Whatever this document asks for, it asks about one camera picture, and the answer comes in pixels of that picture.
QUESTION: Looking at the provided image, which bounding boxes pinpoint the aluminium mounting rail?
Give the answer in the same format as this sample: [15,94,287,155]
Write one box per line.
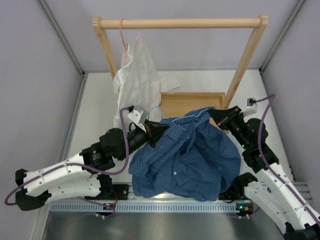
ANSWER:
[115,182,313,201]

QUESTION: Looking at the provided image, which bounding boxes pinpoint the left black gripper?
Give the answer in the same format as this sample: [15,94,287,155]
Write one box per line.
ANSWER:
[116,119,170,162]

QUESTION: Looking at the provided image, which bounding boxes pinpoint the light blue wire hanger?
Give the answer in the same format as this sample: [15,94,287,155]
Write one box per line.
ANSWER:
[147,106,216,127]

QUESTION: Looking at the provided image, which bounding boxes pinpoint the slotted cable duct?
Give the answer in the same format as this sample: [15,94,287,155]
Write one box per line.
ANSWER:
[50,202,253,213]

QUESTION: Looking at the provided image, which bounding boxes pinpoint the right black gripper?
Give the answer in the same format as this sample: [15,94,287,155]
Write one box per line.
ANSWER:
[208,105,250,150]

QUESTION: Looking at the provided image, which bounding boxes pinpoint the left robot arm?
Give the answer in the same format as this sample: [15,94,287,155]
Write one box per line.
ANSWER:
[14,120,169,211]

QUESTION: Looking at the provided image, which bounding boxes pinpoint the white shirt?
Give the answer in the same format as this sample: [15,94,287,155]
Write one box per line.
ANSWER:
[113,34,181,128]

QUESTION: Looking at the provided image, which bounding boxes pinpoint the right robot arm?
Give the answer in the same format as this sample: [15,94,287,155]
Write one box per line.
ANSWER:
[209,106,320,240]

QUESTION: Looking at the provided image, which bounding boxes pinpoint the pink wire hanger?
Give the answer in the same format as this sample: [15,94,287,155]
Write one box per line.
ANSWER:
[119,18,129,67]

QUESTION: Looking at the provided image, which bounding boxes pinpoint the wooden clothes rack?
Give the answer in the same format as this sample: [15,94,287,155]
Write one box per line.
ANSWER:
[92,14,269,116]

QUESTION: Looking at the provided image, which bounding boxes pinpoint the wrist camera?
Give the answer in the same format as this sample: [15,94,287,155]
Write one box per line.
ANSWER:
[245,97,258,111]
[128,105,148,132]

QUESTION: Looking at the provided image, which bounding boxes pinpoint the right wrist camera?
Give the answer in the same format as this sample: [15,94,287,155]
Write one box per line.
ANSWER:
[245,97,258,111]

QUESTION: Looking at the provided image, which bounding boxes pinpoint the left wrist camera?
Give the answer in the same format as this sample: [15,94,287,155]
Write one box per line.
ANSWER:
[128,105,148,132]

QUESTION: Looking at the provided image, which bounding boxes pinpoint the blue checkered shirt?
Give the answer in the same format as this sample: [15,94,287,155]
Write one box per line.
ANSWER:
[128,107,242,201]

